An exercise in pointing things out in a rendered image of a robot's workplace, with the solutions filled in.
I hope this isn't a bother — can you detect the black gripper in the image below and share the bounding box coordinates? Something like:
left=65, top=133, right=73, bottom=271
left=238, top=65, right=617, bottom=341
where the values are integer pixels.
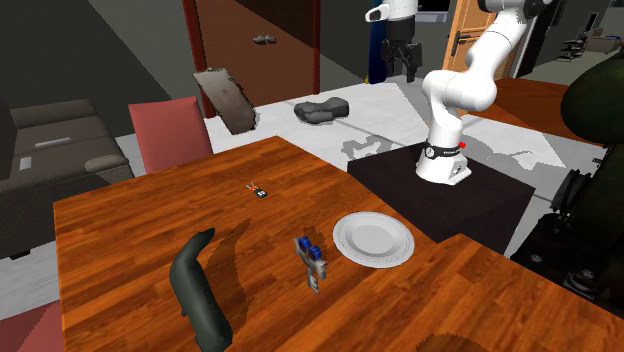
left=381, top=18, right=424, bottom=84

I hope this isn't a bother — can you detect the blue upright object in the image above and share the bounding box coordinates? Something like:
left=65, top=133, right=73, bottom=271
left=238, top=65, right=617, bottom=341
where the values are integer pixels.
left=366, top=19, right=390, bottom=86

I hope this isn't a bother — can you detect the orange door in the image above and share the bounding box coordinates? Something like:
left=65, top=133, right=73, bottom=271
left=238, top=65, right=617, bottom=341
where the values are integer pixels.
left=441, top=0, right=519, bottom=79

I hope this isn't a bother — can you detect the dark grey cushion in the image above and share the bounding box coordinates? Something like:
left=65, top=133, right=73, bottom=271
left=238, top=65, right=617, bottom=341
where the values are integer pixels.
left=293, top=96, right=351, bottom=126

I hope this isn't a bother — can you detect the brown wooden cabinet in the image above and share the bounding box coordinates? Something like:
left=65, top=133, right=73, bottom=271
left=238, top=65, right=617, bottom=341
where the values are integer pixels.
left=181, top=0, right=322, bottom=120

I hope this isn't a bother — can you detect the dark robot stand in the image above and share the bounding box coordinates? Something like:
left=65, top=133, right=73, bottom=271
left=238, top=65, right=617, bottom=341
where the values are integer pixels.
left=346, top=143, right=537, bottom=256

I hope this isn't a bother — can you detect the grey flat slab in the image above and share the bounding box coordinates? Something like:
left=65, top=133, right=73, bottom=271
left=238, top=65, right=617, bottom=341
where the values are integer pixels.
left=192, top=67, right=259, bottom=137

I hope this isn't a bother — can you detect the white round plate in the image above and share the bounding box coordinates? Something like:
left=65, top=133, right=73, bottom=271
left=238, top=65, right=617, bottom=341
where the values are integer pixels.
left=332, top=210, right=416, bottom=270

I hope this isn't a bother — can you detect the grey shelf unit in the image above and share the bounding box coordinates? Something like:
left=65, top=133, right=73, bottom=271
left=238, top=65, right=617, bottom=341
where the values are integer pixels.
left=557, top=10, right=624, bottom=63

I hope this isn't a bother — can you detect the small black and orange object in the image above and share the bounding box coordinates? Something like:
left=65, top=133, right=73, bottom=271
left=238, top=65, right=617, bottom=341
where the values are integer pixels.
left=245, top=181, right=269, bottom=200

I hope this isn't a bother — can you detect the grey tool with blue knobs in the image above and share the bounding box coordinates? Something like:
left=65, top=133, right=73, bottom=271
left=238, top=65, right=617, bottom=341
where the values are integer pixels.
left=293, top=235, right=328, bottom=295

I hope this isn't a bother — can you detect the red chair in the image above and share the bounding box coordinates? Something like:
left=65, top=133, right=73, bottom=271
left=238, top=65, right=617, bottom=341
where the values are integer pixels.
left=127, top=95, right=215, bottom=175
left=0, top=299, right=66, bottom=352

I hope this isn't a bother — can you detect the dark machine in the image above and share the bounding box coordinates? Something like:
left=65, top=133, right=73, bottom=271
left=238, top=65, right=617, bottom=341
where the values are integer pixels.
left=508, top=142, right=624, bottom=319

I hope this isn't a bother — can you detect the wooden table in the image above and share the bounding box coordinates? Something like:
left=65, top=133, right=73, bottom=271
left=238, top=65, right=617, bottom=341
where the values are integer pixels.
left=52, top=135, right=624, bottom=352

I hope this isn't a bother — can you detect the dark green curved object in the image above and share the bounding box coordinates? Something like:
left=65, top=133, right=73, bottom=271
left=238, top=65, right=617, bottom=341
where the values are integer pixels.
left=168, top=226, right=235, bottom=352

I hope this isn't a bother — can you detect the grey-brown sofa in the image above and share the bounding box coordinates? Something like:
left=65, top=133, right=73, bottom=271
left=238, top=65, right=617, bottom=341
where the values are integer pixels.
left=0, top=98, right=136, bottom=261

